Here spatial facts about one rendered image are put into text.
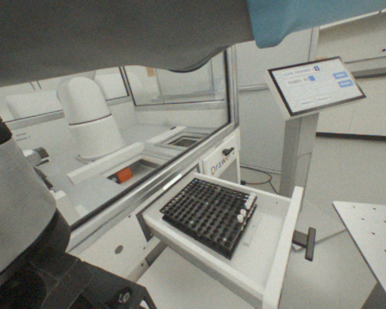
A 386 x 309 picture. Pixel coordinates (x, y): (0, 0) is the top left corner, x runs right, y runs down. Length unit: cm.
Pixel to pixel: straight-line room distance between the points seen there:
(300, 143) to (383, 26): 277
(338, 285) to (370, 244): 84
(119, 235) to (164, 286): 18
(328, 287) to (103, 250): 128
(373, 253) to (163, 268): 54
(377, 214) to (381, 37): 327
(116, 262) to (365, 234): 68
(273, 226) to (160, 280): 33
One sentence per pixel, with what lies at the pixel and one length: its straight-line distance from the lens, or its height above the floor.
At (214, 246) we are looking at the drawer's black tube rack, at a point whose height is 87.
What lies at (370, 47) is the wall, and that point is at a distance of 378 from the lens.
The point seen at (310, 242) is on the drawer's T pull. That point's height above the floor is 91.
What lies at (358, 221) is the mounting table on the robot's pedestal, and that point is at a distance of 72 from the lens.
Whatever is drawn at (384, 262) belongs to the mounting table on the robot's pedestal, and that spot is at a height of 76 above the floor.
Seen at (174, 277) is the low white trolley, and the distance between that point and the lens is 54.
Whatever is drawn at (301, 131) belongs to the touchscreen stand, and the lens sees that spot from 125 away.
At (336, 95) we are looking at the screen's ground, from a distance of 126.
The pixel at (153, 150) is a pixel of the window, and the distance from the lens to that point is 47.
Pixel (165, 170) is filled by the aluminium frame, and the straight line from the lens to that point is 49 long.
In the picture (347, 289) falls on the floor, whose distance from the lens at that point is 149.
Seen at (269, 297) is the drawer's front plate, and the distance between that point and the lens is 33.
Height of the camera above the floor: 123
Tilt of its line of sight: 25 degrees down
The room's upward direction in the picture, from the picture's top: 10 degrees counter-clockwise
